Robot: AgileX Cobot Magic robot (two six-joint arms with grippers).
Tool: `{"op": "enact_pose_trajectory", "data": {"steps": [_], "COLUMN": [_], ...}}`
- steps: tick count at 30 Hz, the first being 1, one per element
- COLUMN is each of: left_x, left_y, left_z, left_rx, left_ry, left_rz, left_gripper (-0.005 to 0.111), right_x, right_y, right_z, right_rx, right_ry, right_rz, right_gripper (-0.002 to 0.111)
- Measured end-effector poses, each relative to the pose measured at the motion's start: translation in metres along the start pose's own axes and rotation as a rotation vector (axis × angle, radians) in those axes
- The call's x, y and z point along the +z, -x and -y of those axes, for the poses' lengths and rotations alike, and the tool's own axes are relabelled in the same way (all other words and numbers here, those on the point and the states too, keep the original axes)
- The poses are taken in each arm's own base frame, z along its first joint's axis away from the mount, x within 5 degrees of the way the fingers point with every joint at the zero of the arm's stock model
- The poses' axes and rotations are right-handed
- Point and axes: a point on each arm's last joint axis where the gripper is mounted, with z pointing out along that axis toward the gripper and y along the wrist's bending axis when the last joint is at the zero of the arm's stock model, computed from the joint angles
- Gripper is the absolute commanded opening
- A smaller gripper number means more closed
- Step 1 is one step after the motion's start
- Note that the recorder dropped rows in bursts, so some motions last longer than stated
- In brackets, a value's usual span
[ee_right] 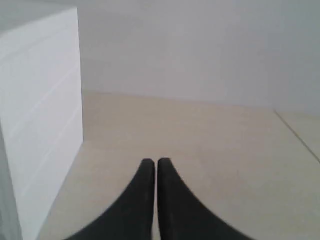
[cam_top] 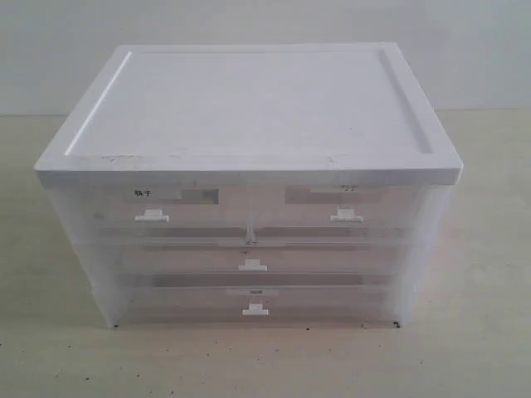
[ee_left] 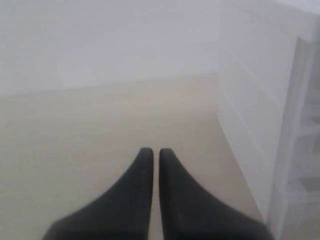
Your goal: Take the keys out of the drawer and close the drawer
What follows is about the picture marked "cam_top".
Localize wide translucent drawer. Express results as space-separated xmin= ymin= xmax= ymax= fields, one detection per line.
xmin=99 ymin=285 xmax=408 ymax=328
xmin=84 ymin=241 xmax=409 ymax=288

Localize top right small drawer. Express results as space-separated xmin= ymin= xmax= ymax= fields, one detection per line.
xmin=249 ymin=187 xmax=417 ymax=233

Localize small drawer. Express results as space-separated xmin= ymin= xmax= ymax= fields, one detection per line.
xmin=249 ymin=187 xmax=417 ymax=233
xmin=91 ymin=187 xmax=250 ymax=238

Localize white translucent drawer cabinet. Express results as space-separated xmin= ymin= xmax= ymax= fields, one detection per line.
xmin=34 ymin=43 xmax=463 ymax=317

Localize top left small drawer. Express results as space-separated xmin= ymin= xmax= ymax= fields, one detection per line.
xmin=91 ymin=187 xmax=250 ymax=238

